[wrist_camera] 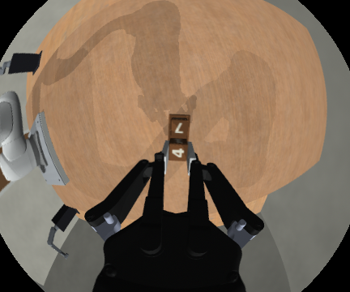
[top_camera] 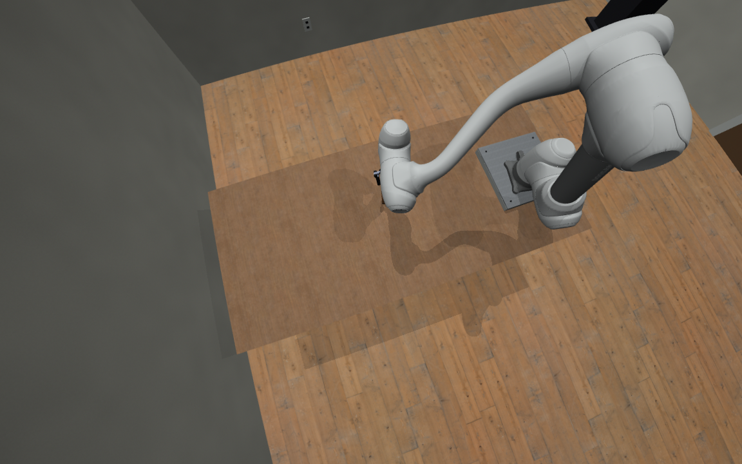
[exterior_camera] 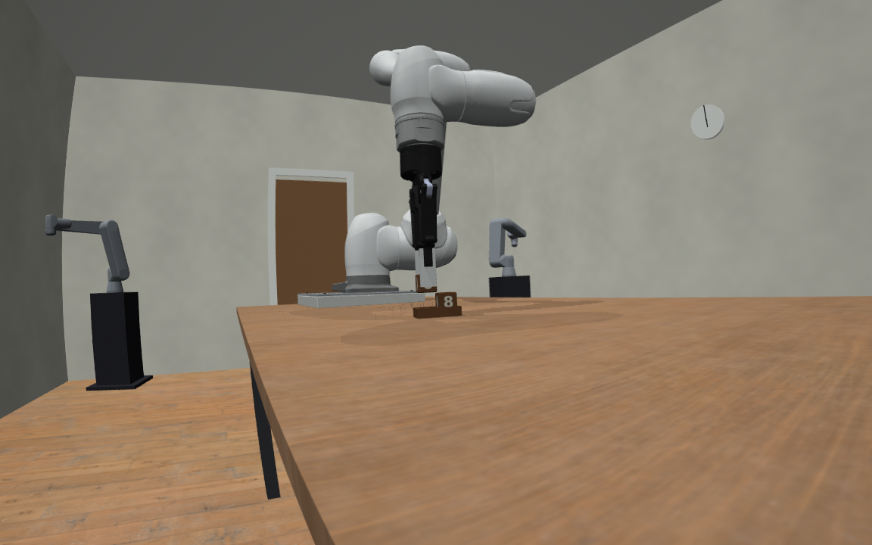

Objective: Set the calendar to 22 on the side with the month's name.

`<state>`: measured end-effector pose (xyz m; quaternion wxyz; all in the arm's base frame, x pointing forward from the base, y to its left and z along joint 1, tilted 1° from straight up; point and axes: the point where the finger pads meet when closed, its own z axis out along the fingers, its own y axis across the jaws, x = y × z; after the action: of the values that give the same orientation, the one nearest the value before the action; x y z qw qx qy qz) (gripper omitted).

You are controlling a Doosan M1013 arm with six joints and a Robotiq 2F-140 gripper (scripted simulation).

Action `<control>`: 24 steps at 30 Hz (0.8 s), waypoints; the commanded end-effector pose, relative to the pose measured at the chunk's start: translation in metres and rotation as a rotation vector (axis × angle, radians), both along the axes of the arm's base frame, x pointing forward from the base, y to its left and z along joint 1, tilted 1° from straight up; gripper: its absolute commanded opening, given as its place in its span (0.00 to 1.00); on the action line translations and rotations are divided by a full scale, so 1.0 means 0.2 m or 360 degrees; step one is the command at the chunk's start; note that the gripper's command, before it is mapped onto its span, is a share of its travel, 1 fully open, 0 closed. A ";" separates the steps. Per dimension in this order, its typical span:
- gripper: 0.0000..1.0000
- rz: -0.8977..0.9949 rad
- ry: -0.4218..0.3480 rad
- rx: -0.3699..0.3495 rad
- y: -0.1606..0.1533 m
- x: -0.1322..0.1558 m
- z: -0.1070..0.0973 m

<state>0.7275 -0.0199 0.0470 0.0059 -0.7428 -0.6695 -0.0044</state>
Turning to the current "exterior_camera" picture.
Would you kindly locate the brown calendar cube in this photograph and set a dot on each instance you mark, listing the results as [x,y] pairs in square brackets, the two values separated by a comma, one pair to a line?
[423,289]
[446,299]

